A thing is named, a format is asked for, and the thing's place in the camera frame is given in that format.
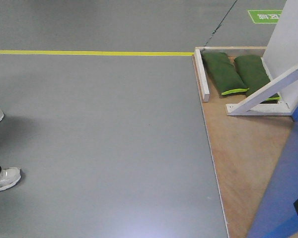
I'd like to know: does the blue door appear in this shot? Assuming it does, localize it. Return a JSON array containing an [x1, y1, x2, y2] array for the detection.
[[247, 107, 298, 238]]

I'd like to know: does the green sandbag far left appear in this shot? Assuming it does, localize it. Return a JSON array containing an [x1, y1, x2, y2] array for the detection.
[[202, 52, 249, 96]]

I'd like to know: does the green sandbag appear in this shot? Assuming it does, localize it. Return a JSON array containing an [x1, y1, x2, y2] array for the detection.
[[202, 52, 249, 96], [234, 55, 271, 97]]

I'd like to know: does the white diagonal brace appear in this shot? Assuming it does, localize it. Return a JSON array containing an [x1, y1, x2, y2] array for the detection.
[[237, 63, 298, 111]]

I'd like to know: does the plywood base platform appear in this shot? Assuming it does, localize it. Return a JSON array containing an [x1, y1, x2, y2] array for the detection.
[[201, 47, 294, 238]]

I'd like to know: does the green sandbag far right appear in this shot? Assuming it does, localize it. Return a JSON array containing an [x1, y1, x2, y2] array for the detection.
[[234, 55, 271, 97]]

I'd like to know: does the white foot batten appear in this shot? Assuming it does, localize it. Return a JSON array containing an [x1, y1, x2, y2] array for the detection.
[[225, 103, 294, 116]]

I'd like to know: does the green floor sign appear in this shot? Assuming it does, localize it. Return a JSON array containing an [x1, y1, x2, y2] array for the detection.
[[247, 9, 282, 24]]

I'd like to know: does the white short side rail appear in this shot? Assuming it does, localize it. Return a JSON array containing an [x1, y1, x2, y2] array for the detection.
[[193, 47, 210, 103]]

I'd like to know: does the dark thin rope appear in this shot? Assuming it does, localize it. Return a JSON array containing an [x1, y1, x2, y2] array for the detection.
[[203, 0, 238, 49]]

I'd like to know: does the white door frame post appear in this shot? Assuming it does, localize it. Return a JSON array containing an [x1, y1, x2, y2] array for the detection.
[[261, 0, 298, 112]]

